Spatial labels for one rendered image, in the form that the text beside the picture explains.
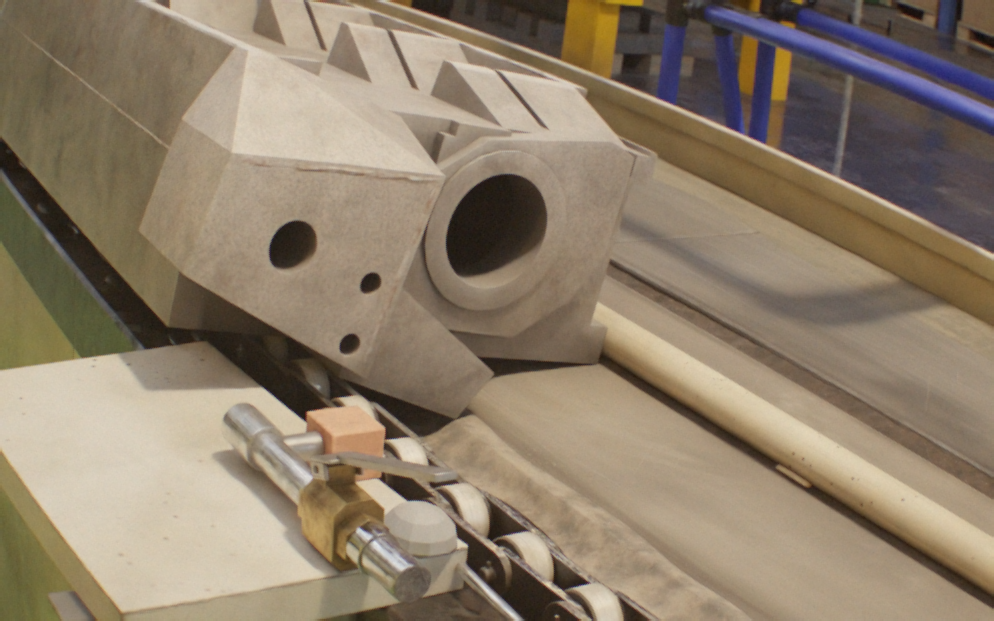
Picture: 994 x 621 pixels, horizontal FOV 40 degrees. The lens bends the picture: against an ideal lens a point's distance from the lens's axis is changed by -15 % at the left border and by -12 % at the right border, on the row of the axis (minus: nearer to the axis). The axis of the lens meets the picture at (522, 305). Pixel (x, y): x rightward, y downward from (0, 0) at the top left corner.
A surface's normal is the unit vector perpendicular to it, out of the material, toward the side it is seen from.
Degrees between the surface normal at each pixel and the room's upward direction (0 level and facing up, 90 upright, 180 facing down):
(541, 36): 90
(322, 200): 90
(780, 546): 0
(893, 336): 0
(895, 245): 89
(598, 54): 90
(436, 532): 52
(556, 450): 0
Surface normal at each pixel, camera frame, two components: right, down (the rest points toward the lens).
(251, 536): 0.13, -0.93
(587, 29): -0.82, 0.09
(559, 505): -0.70, -0.27
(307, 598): 0.62, 0.34
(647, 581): -0.55, -0.58
